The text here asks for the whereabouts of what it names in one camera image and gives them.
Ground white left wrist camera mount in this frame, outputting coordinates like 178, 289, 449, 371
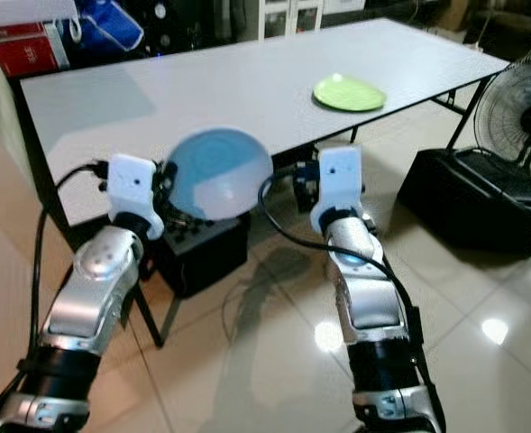
106, 153, 168, 241

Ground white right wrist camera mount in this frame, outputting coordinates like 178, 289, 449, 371
309, 144, 364, 234

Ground white table with black legs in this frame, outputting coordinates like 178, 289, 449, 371
18, 16, 511, 350

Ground red carton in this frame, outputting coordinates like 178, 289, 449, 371
0, 23, 70, 80

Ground white shelf cabinet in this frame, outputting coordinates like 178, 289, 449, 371
259, 0, 325, 41

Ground green plate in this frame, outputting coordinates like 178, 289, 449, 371
312, 72, 389, 114

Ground small black box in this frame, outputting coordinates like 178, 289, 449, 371
146, 213, 253, 299

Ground large black case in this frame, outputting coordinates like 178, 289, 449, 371
395, 146, 531, 260

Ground black standing fan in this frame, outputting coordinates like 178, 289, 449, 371
472, 50, 531, 170

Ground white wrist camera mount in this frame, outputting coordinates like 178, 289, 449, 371
309, 144, 364, 234
106, 153, 168, 241

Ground light blue plate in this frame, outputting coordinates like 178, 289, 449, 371
166, 126, 274, 221

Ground blue bag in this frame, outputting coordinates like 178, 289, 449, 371
71, 0, 145, 53

